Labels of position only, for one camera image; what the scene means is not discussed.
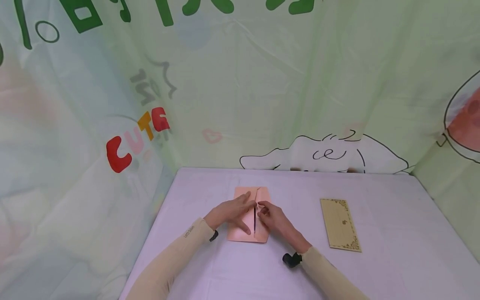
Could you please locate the person's right hand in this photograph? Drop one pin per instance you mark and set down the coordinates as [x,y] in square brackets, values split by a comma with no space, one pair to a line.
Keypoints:
[279,221]

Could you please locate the person's left hand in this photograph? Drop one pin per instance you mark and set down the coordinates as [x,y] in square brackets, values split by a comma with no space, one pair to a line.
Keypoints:
[225,214]

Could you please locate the person's right fingers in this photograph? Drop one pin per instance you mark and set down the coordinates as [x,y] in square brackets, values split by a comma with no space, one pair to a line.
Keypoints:
[264,212]

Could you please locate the pink paper envelope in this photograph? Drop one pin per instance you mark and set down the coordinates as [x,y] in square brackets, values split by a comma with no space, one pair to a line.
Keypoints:
[258,196]

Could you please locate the person's left forearm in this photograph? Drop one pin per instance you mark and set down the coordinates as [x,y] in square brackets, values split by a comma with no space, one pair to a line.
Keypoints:
[168,266]

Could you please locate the person's right forearm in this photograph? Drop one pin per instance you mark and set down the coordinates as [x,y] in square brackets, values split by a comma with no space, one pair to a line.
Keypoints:
[330,277]

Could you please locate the black wrist band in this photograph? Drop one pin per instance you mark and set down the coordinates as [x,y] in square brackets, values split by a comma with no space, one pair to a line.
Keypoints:
[292,259]
[214,236]

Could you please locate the beige patterned envelope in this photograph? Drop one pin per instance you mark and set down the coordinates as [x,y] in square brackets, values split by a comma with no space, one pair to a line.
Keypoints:
[340,225]

